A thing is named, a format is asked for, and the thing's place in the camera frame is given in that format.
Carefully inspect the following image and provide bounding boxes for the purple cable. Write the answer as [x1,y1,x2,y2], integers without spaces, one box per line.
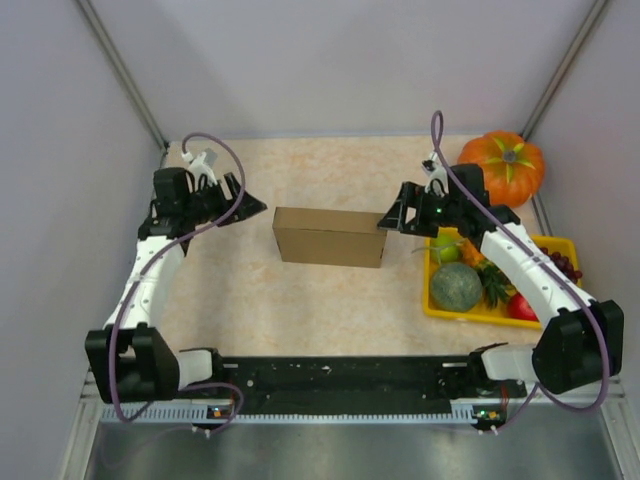
[430,110,612,434]
[108,131,247,434]

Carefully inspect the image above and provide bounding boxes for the corner aluminium post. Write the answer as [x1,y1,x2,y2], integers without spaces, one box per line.
[520,0,611,140]
[72,0,169,152]

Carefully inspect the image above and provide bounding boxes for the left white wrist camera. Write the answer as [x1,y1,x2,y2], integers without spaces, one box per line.
[181,148,218,185]

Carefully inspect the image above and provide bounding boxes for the green lime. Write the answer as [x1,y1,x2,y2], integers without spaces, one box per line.
[430,234,461,265]

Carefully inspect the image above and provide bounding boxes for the orange pumpkin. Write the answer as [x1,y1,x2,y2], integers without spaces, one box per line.
[457,130,546,208]

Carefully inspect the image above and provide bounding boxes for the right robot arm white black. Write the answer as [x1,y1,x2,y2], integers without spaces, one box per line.
[378,160,624,396]

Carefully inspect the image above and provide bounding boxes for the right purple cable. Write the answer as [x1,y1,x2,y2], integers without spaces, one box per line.
[430,110,612,434]

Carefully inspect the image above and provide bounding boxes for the green melon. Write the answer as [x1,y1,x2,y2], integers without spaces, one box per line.
[429,262,483,313]

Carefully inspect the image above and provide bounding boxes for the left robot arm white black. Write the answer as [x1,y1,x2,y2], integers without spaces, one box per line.
[85,167,266,404]

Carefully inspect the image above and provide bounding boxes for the brown cardboard box sheet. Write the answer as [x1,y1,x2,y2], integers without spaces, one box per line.
[272,207,387,268]

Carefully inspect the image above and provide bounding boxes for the purple grape bunch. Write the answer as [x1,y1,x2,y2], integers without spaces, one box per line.
[541,247,583,284]

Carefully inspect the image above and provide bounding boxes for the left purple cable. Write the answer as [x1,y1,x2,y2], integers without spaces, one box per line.
[108,131,247,434]

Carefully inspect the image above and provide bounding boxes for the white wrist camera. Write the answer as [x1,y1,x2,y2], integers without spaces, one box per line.
[421,151,448,197]
[181,148,218,185]

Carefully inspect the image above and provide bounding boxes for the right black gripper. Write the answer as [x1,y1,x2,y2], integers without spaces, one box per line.
[377,182,463,238]

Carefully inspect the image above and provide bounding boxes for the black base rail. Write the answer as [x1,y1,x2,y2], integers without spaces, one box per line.
[210,355,526,415]

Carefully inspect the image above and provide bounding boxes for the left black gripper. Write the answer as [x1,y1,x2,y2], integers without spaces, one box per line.
[182,172,265,227]

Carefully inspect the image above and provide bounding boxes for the right corner aluminium post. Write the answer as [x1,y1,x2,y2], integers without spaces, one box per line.
[520,0,611,140]

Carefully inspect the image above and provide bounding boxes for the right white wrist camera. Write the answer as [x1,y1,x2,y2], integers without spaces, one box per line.
[421,151,448,197]

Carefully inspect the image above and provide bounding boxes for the left corner aluminium post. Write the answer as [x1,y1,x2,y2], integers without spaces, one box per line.
[72,0,169,152]

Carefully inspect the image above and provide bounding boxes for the aluminium frame beam front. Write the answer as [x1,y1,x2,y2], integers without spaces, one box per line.
[79,360,626,426]

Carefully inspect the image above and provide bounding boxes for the red apple lower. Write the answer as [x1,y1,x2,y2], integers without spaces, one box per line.
[507,293,538,322]

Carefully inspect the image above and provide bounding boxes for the yellow plastic tray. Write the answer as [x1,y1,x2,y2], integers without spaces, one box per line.
[422,235,579,330]

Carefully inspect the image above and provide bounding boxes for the orange flower decoration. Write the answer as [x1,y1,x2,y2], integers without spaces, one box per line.
[459,239,486,268]

